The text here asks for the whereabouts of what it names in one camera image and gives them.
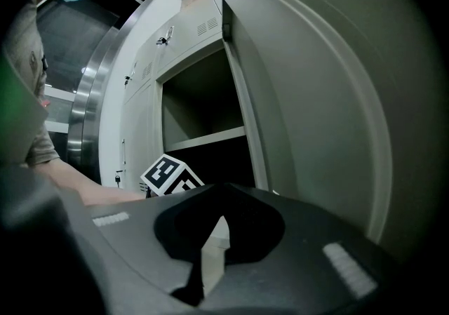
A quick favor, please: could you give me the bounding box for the dark glass door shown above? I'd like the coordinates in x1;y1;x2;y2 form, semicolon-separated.
34;0;122;153

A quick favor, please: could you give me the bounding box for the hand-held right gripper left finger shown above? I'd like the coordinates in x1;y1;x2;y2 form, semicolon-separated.
82;182;225;315

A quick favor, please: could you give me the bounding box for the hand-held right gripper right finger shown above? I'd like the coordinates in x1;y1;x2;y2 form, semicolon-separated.
201;182;434;315

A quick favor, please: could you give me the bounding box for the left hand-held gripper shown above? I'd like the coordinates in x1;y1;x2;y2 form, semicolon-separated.
140;153;206;198

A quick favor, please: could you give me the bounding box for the white notice with red tape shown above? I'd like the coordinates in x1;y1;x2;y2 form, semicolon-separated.
41;86;77;134

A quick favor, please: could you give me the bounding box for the grey metal locker cabinet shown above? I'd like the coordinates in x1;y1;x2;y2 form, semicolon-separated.
99;0;439;265

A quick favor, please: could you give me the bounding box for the person's grey shirt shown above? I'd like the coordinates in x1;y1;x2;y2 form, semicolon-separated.
0;0;62;169

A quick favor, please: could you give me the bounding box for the person's left forearm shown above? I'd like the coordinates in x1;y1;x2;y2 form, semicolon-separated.
33;157;147;208

